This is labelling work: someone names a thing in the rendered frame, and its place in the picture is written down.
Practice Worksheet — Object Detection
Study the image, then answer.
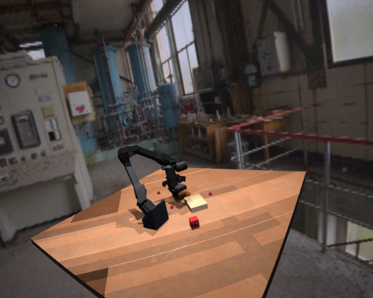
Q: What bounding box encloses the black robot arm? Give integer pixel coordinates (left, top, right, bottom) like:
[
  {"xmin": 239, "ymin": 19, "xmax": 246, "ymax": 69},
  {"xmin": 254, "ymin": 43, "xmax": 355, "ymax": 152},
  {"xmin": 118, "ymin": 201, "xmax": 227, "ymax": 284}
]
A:
[{"xmin": 117, "ymin": 145, "xmax": 188, "ymax": 215}]

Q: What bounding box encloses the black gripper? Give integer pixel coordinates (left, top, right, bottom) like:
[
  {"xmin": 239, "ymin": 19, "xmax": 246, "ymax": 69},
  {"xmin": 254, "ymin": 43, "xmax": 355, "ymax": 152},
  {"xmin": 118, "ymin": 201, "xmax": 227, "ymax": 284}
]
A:
[{"xmin": 162, "ymin": 174, "xmax": 187, "ymax": 198}]

